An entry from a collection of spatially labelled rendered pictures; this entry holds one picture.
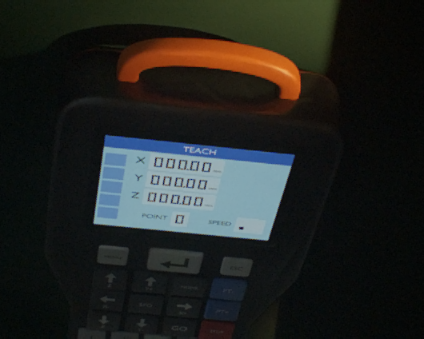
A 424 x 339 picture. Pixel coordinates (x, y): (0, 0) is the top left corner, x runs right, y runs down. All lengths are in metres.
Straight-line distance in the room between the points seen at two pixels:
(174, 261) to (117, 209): 0.03
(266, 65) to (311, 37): 0.02
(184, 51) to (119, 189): 0.06
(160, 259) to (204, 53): 0.09
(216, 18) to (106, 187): 0.06
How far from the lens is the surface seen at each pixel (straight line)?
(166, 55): 0.36
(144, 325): 0.44
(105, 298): 0.43
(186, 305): 0.43
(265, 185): 0.38
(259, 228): 0.40
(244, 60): 0.36
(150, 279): 0.42
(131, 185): 0.38
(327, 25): 0.37
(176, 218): 0.40
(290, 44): 0.38
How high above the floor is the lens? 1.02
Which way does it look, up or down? 41 degrees down
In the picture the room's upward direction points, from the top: 180 degrees clockwise
